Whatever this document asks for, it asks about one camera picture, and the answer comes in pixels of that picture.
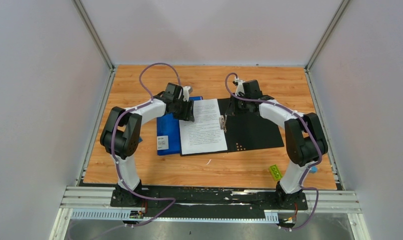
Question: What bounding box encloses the green toy brick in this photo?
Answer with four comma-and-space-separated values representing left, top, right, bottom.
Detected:
268, 164, 283, 182

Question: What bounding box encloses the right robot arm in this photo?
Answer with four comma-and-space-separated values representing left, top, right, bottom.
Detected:
227, 77, 328, 209

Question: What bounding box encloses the printed paper sheet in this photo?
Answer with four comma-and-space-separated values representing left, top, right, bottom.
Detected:
179, 99, 228, 156

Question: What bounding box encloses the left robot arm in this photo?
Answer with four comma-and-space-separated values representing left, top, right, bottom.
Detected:
100, 83, 195, 207

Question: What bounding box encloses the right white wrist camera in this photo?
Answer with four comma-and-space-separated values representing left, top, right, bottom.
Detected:
232, 78, 245, 97

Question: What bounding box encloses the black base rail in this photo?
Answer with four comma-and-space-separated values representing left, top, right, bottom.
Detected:
63, 185, 361, 229

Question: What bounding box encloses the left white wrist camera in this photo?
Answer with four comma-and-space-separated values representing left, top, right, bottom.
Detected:
182, 86, 193, 102

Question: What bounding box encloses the white and blue block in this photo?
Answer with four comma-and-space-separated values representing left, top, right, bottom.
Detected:
309, 166, 318, 174

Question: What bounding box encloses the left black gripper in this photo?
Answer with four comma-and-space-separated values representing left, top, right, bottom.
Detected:
173, 98, 196, 123

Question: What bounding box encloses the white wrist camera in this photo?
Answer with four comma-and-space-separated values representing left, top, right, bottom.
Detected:
182, 86, 193, 102
232, 78, 245, 97

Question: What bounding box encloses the beige card sheet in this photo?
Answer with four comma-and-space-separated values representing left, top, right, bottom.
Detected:
194, 96, 284, 154

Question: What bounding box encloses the blue file folder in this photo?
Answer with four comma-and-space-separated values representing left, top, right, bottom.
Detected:
156, 96, 204, 157

